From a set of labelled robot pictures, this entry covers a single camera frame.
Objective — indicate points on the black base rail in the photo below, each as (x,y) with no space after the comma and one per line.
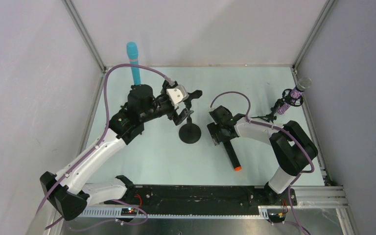
(204,200)

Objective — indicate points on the purple glitter microphone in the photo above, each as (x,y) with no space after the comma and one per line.
(293,97)

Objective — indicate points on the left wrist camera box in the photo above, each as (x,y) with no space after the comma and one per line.
(177,95)

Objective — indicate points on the black round-base microphone stand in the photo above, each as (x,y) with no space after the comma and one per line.
(189,133)

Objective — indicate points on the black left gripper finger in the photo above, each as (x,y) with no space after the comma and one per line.
(194,95)
(179,118)

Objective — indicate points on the black shock-mount tripod stand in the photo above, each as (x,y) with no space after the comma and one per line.
(272,116)

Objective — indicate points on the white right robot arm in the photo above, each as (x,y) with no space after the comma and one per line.
(292,147)

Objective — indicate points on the blue microphone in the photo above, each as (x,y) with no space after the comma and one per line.
(133,56)

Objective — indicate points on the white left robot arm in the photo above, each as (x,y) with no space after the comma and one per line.
(68,190)

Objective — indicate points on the black microphone orange tip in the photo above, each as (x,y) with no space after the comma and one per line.
(232,156)

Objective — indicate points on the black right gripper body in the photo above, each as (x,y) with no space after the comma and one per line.
(220,133)

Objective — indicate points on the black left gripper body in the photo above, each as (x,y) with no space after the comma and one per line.
(177,107)

